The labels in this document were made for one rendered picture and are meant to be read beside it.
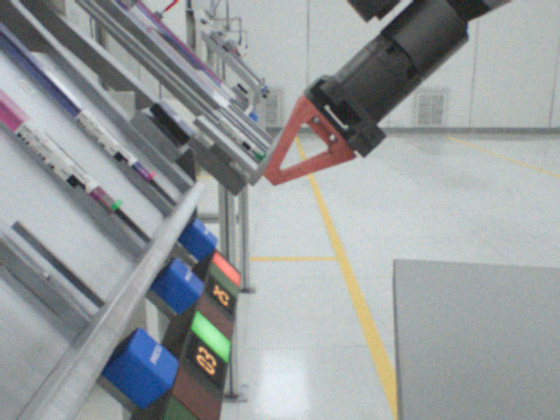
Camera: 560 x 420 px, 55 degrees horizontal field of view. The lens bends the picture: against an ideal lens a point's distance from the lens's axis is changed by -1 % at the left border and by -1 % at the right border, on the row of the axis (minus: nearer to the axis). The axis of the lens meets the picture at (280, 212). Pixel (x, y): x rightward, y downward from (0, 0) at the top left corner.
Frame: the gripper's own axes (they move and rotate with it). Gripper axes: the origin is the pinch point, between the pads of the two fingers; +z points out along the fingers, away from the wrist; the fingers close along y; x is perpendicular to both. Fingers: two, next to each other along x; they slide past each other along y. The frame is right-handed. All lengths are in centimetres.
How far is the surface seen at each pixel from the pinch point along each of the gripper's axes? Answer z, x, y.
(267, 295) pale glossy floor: 55, 53, -149
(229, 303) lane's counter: 10.1, 4.9, 4.3
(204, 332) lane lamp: 10.0, 3.2, 12.3
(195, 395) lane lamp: 9.8, 3.6, 19.6
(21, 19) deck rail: 8.2, -26.8, -7.0
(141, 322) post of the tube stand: 39, 8, -36
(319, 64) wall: -55, 30, -749
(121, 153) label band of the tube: 8.0, -10.6, 1.7
